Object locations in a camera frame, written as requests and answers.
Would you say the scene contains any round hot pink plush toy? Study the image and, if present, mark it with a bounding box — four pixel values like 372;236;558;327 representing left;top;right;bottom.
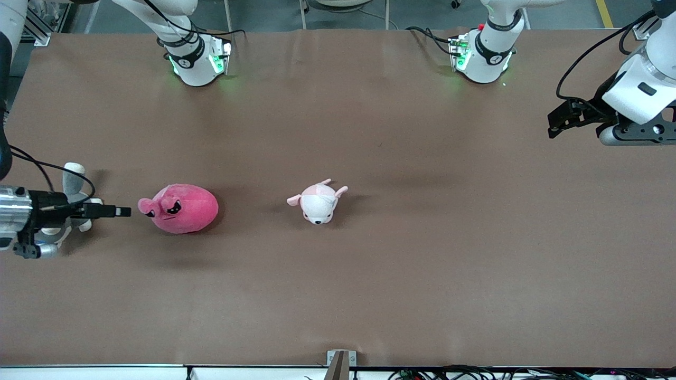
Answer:
138;183;219;234

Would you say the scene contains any grey white husky plush toy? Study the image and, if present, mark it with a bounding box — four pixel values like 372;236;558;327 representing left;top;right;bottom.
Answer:
40;162;104;249

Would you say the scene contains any small white pink plush toy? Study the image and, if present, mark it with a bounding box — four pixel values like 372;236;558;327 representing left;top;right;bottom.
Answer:
287;178;349;225

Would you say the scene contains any brown table cover sheet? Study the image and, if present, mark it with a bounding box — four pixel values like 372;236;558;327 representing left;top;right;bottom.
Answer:
0;27;676;368

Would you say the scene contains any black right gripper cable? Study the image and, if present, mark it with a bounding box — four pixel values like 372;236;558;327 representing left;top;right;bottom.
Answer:
6;144;96;207

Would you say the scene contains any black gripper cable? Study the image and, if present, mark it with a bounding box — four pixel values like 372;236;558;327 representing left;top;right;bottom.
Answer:
556;9;658;102
6;144;96;207

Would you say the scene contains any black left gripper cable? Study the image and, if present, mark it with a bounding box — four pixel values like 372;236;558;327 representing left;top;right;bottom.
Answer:
556;9;658;102

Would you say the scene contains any aluminium frame profile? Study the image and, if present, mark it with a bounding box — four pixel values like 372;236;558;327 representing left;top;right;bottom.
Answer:
633;16;661;42
21;0;51;47

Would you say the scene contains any black left arm base cable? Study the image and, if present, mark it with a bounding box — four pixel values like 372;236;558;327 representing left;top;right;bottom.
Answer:
406;26;456;56

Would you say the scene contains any black arm base cable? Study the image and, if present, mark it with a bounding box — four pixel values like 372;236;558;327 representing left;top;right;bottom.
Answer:
143;0;247;37
406;26;456;56

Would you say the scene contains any black right arm base cable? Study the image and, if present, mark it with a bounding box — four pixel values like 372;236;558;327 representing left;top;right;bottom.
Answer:
143;0;247;37

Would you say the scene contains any white metal stand frame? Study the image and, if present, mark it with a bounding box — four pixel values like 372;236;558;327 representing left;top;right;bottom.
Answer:
298;0;391;30

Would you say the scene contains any black cable bundle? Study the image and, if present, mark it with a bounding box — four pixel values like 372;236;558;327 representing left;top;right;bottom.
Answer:
388;365;676;380

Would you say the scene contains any metal table edge bracket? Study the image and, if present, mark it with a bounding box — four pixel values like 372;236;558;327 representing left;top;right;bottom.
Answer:
327;350;357;380

